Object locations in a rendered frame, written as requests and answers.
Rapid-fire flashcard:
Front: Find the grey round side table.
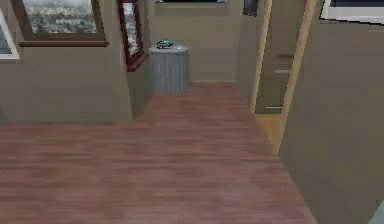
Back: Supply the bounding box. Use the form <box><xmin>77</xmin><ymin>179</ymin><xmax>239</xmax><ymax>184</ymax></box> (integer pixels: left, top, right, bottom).
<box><xmin>148</xmin><ymin>45</ymin><xmax>192</xmax><ymax>94</ymax></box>

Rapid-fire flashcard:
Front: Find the teal small object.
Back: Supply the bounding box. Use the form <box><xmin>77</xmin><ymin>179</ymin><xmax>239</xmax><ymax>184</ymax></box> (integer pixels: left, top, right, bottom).
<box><xmin>156</xmin><ymin>38</ymin><xmax>175</xmax><ymax>50</ymax></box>

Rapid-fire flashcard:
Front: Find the dark red framed window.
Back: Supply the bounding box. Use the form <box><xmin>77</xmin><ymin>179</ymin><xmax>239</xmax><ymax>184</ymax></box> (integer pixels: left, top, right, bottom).
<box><xmin>117</xmin><ymin>0</ymin><xmax>146</xmax><ymax>73</ymax></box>

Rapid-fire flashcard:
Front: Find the black framed picture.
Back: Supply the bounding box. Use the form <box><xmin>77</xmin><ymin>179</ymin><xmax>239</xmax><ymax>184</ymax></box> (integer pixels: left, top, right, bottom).
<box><xmin>242</xmin><ymin>0</ymin><xmax>260</xmax><ymax>17</ymax></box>

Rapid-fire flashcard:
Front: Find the brown framed window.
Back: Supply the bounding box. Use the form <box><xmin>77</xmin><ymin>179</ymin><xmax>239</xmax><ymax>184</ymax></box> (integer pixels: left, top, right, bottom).
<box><xmin>9</xmin><ymin>0</ymin><xmax>110</xmax><ymax>48</ymax></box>

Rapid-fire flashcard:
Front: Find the white framed picture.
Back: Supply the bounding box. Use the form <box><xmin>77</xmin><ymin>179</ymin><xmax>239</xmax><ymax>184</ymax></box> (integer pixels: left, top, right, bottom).
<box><xmin>0</xmin><ymin>9</ymin><xmax>21</xmax><ymax>61</ymax></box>
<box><xmin>320</xmin><ymin>0</ymin><xmax>384</xmax><ymax>25</ymax></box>

